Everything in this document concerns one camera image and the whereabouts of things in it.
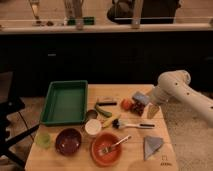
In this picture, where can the grey folded cloth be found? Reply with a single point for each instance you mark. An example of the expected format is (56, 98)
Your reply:
(151, 145)

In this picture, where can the purple bowl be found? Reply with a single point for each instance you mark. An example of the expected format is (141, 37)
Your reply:
(68, 142)

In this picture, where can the yellow banana toy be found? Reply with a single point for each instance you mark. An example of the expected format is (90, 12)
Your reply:
(109, 121)

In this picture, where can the green plastic tray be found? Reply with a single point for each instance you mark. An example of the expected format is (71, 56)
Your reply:
(65, 103)

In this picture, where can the dark purple grapes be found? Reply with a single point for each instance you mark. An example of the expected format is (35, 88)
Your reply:
(138, 108)

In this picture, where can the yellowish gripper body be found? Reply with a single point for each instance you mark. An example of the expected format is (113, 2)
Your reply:
(152, 111)

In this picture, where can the orange toy fruit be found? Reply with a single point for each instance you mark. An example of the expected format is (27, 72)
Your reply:
(126, 104)

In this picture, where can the person in dark clothes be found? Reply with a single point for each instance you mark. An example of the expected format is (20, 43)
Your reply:
(153, 11)

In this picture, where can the black white dish brush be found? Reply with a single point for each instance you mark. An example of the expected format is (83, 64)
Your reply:
(118, 124)

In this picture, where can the green box on counter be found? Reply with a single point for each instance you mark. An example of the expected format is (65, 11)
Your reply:
(85, 21)

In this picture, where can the blue sponge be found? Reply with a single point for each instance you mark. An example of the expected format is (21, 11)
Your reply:
(140, 97)

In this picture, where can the small metal cup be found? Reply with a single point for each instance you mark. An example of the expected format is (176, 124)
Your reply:
(91, 114)

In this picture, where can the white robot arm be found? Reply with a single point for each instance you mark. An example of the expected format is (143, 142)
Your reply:
(176, 84)

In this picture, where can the white cup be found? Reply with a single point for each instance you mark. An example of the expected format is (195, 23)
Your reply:
(93, 127)

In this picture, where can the black handled tool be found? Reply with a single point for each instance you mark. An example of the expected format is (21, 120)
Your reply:
(106, 102)

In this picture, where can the green cucumber toy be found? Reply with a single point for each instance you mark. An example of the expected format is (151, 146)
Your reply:
(103, 112)

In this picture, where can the light green cup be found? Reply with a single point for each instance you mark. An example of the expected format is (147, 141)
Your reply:
(43, 140)

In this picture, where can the orange bowl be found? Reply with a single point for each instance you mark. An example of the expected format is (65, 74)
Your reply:
(103, 140)

